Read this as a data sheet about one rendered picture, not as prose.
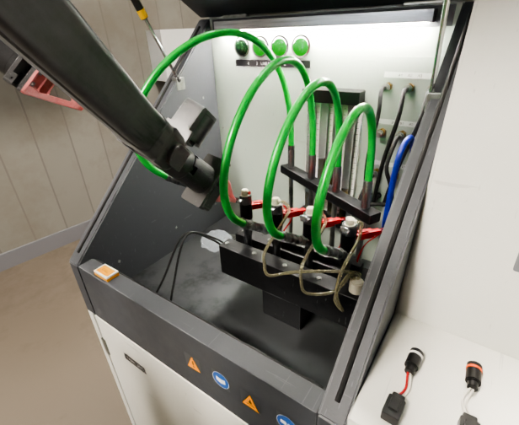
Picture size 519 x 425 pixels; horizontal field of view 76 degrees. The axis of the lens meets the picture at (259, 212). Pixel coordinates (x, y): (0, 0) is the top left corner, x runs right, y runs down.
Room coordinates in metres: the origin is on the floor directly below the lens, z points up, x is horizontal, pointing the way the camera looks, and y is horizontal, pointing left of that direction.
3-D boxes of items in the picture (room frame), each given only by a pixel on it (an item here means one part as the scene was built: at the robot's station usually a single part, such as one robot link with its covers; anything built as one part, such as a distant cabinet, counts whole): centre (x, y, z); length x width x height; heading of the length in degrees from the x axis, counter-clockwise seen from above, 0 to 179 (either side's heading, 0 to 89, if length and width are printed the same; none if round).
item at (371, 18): (0.88, -0.13, 1.43); 0.54 x 0.03 x 0.02; 54
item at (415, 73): (0.73, -0.32, 1.20); 0.13 x 0.03 x 0.31; 54
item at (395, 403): (0.29, -0.19, 0.99); 0.12 x 0.02 x 0.02; 141
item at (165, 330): (0.47, 0.17, 0.87); 0.62 x 0.04 x 0.16; 54
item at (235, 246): (0.59, -0.07, 0.91); 0.34 x 0.10 x 0.15; 54
